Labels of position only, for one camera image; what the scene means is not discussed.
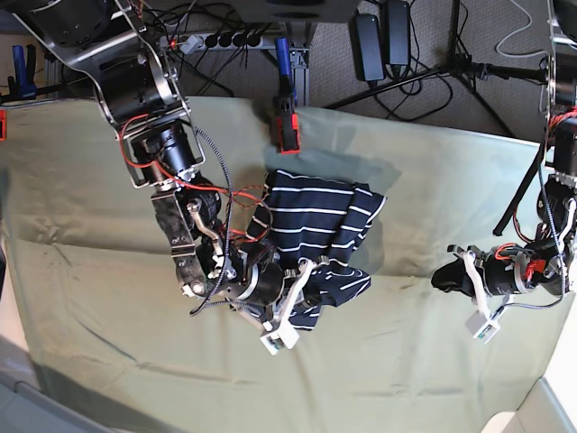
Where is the blue orange clamp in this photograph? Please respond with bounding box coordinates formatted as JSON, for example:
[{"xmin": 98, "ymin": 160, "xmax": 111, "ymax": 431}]
[{"xmin": 273, "ymin": 37, "xmax": 300, "ymax": 154}]

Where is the light green table cloth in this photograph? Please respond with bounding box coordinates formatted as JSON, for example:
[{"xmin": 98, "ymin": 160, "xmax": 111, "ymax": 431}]
[{"xmin": 1, "ymin": 97, "xmax": 566, "ymax": 432}]

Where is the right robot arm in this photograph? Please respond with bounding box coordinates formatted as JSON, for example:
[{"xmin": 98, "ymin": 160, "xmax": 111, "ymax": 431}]
[{"xmin": 3, "ymin": 1, "xmax": 320, "ymax": 339}]

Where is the black tripod stand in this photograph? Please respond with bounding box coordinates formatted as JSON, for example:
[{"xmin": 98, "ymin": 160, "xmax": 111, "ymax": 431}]
[{"xmin": 325, "ymin": 1, "xmax": 554, "ymax": 236}]

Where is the navy white striped T-shirt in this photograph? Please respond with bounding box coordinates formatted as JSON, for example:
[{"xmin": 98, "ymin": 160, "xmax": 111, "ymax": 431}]
[{"xmin": 247, "ymin": 170, "xmax": 387, "ymax": 331}]

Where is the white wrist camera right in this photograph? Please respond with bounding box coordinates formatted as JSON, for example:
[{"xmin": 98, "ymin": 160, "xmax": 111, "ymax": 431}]
[{"xmin": 260, "ymin": 321, "xmax": 299, "ymax": 355}]

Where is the black power brick left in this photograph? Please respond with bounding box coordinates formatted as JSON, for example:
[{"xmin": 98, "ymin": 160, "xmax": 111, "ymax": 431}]
[{"xmin": 349, "ymin": 14, "xmax": 385, "ymax": 82}]

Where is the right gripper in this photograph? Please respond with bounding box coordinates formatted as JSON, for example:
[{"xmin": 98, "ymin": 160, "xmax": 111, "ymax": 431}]
[{"xmin": 229, "ymin": 255, "xmax": 329, "ymax": 334}]

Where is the black power brick right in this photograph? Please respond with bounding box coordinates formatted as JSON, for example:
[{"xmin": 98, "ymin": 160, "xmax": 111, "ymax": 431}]
[{"xmin": 384, "ymin": 1, "xmax": 410, "ymax": 66}]

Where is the blue clamp at left edge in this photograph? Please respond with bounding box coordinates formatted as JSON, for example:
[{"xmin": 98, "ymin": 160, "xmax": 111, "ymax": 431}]
[{"xmin": 8, "ymin": 44, "xmax": 37, "ymax": 99}]

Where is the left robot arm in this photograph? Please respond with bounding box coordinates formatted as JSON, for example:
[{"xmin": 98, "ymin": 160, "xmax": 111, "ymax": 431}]
[{"xmin": 431, "ymin": 1, "xmax": 576, "ymax": 328}]

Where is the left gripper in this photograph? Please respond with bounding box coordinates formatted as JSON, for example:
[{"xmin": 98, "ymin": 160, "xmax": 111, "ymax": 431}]
[{"xmin": 431, "ymin": 244, "xmax": 517, "ymax": 323}]

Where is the black power brick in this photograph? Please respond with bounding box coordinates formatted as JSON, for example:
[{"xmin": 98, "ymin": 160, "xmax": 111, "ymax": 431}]
[
  {"xmin": 349, "ymin": 14, "xmax": 385, "ymax": 82},
  {"xmin": 384, "ymin": 1, "xmax": 410, "ymax": 66}
]

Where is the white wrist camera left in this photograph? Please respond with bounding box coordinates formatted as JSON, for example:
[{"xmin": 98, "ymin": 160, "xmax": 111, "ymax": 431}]
[{"xmin": 465, "ymin": 311, "xmax": 500, "ymax": 344}]

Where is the white power strip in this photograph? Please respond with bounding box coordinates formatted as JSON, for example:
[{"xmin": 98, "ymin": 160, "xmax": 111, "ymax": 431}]
[{"xmin": 159, "ymin": 31, "xmax": 270, "ymax": 54}]

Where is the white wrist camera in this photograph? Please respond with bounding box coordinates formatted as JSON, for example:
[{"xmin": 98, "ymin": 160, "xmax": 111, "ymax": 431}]
[
  {"xmin": 465, "ymin": 311, "xmax": 500, "ymax": 344},
  {"xmin": 260, "ymin": 321, "xmax": 299, "ymax": 355}
]

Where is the white plug adapter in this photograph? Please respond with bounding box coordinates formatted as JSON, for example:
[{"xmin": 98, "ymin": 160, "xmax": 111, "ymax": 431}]
[{"xmin": 179, "ymin": 35, "xmax": 204, "ymax": 54}]

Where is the white looped cable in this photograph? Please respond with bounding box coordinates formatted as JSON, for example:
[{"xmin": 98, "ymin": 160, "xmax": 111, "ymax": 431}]
[{"xmin": 495, "ymin": 0, "xmax": 551, "ymax": 58}]

